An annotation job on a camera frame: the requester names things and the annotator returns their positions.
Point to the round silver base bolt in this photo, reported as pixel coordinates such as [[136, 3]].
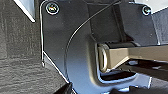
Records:
[[146, 10], [52, 7]]

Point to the white wardrobe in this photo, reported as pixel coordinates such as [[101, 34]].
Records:
[[160, 5]]

